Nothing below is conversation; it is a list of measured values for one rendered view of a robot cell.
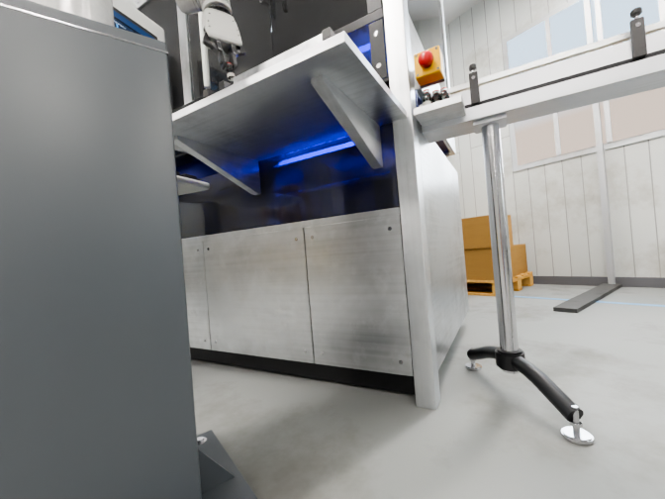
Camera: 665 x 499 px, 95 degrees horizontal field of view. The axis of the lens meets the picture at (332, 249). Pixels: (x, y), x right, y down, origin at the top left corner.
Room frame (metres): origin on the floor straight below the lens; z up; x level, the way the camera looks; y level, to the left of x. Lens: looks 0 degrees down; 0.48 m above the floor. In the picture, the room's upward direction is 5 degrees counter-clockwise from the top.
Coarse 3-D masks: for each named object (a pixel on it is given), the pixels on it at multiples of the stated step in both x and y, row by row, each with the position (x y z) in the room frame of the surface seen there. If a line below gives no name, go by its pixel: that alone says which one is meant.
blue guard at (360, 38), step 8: (352, 32) 0.97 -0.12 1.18; (360, 32) 0.96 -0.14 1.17; (368, 32) 0.94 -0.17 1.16; (384, 32) 0.92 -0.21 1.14; (352, 40) 0.97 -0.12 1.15; (360, 40) 0.96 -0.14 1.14; (368, 40) 0.94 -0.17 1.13; (384, 40) 0.92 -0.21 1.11; (360, 48) 0.96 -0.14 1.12; (368, 48) 0.95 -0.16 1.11; (368, 56) 0.95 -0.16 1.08; (176, 152) 1.43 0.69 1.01
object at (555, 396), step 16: (480, 352) 1.06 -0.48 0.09; (496, 352) 0.94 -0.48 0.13; (512, 352) 0.91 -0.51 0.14; (480, 368) 1.13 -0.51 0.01; (512, 368) 0.90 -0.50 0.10; (528, 368) 0.84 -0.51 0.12; (544, 384) 0.79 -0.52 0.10; (560, 400) 0.74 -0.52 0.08; (576, 416) 0.71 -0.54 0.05; (576, 432) 0.72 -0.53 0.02
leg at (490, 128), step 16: (480, 128) 0.95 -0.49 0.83; (496, 128) 0.92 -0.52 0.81; (496, 144) 0.91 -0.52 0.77; (496, 160) 0.92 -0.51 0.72; (496, 176) 0.92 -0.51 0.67; (496, 192) 0.92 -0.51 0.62; (496, 208) 0.92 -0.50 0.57; (496, 224) 0.92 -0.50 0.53; (496, 240) 0.92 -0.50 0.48; (496, 256) 0.93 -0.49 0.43; (496, 272) 0.93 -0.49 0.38; (512, 272) 0.93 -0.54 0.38; (496, 288) 0.94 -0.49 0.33; (512, 288) 0.92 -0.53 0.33; (496, 304) 0.95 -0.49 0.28; (512, 304) 0.92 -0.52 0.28; (512, 320) 0.91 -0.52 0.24; (512, 336) 0.91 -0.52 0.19
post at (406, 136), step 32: (384, 0) 0.91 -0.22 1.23; (416, 128) 0.92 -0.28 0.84; (416, 160) 0.89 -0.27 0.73; (416, 192) 0.89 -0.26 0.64; (416, 224) 0.89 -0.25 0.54; (416, 256) 0.90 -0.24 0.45; (416, 288) 0.90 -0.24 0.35; (416, 320) 0.91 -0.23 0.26; (416, 352) 0.91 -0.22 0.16; (416, 384) 0.91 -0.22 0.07
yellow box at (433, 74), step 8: (432, 48) 0.85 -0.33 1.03; (416, 56) 0.87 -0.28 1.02; (440, 56) 0.85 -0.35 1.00; (416, 64) 0.87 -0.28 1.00; (432, 64) 0.85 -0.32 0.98; (440, 64) 0.84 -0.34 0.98; (416, 72) 0.87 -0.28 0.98; (424, 72) 0.86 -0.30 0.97; (432, 72) 0.85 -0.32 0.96; (440, 72) 0.85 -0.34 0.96; (424, 80) 0.89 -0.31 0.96; (432, 80) 0.89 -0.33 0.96; (440, 80) 0.89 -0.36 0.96
